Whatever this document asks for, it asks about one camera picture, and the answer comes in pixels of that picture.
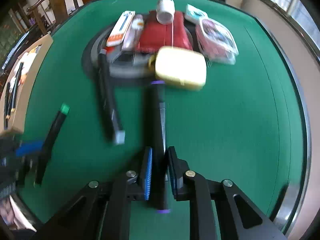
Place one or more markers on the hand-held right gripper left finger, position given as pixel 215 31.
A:
pixel 147 172

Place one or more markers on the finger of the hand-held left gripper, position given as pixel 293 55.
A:
pixel 30 168
pixel 27 148

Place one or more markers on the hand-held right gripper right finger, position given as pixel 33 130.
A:
pixel 174 173

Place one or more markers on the black marker green cap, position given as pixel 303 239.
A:
pixel 50 142

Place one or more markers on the black marker purple cap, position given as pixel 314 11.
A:
pixel 157 130

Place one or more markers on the black marker grey cap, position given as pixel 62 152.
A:
pixel 107 100

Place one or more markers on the cardboard box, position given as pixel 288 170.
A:
pixel 40 52

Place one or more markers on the pale yellow case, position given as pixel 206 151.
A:
pixel 180 67

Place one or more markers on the clear pouch pink contents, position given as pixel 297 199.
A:
pixel 215 40

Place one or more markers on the silver daisy hand cream tube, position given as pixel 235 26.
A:
pixel 132 32

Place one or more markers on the white toothbrush package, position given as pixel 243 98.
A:
pixel 120 28

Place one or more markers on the small white jar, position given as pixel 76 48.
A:
pixel 165 10

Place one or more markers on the dark side table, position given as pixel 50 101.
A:
pixel 12 52

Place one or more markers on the chrome table edge tray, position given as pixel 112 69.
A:
pixel 285 205

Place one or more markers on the red cloth pouch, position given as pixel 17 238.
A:
pixel 160 32

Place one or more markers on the wooden armchair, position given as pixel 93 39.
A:
pixel 57 2

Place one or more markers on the white green wipes packet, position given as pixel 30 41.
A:
pixel 196 13

